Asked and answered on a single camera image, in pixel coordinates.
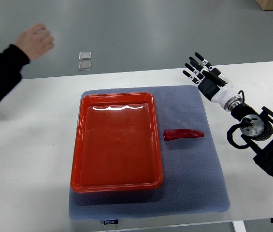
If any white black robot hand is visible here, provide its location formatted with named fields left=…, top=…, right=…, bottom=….
left=182, top=52, right=244, bottom=112

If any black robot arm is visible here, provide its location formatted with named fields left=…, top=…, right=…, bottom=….
left=183, top=53, right=273, bottom=177

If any red pepper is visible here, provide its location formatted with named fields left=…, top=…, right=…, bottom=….
left=163, top=129, right=204, bottom=141

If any red plastic tray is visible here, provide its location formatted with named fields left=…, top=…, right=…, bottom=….
left=71, top=92, right=163, bottom=193

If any person's bare hand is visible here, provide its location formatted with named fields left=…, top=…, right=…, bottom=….
left=15, top=23, right=55, bottom=61

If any blue-grey mesh mat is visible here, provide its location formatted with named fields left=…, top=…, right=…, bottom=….
left=69, top=85, right=230, bottom=220

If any upper metal floor plate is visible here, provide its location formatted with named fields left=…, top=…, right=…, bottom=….
left=79, top=52, right=91, bottom=60

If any black table label tag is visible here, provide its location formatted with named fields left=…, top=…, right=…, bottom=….
left=103, top=219, right=119, bottom=225

